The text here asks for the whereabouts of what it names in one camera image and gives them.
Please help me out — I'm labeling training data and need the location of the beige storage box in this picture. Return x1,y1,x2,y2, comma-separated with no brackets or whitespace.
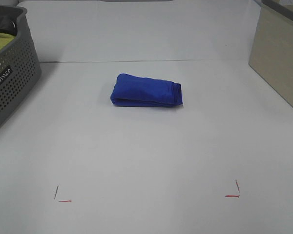
249,0,293,107

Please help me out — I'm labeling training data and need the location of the grey perforated plastic basket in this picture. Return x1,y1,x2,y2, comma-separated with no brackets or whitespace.
0,5,42,126

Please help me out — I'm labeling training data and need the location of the blue microfiber towel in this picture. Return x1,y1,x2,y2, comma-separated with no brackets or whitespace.
110,74,183,107

